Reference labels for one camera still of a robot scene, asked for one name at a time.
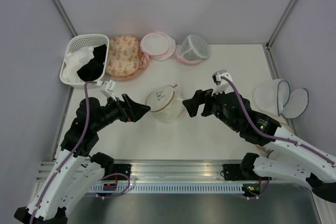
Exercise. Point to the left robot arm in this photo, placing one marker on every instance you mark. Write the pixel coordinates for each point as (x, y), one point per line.
(75, 171)

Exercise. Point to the pink trim mesh dome bag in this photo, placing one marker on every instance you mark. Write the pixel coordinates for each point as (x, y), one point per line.
(193, 50)

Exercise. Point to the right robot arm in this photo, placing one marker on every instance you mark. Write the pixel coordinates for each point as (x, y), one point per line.
(313, 169)

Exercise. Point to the cream empty laundry bag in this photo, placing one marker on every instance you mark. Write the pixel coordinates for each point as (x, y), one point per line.
(283, 122)

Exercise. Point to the white slotted cable duct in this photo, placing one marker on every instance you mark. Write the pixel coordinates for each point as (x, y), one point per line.
(185, 188)

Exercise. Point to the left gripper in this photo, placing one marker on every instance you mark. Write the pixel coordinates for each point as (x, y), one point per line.
(126, 108)

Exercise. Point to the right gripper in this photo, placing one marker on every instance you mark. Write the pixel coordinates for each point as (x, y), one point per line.
(199, 97)

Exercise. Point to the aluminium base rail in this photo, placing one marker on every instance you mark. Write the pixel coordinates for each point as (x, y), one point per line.
(209, 171)

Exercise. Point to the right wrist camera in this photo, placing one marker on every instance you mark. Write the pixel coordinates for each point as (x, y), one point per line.
(221, 78)

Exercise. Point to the pink trim round laundry bag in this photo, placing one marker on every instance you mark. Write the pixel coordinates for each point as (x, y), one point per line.
(158, 46)

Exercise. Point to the left frame post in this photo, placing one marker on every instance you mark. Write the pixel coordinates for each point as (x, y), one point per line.
(62, 13)

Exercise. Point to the black garment in basket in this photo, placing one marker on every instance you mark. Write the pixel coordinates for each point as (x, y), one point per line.
(94, 68)

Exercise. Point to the white plastic laundry basket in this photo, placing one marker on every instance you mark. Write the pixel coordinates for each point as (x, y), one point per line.
(81, 41)

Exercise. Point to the floral peach laundry bag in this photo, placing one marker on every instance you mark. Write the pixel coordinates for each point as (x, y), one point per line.
(126, 60)

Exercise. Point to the white garment in basket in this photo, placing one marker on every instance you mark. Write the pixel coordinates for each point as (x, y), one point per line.
(74, 61)

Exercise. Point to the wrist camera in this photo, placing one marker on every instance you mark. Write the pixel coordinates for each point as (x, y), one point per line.
(107, 89)
(221, 78)

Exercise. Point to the beige trim mesh laundry bag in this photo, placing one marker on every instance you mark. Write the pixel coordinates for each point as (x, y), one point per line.
(166, 104)

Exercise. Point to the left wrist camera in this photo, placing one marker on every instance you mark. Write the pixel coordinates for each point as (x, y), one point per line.
(107, 89)

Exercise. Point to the blue trim open laundry bag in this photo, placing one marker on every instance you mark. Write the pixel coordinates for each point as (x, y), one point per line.
(276, 97)

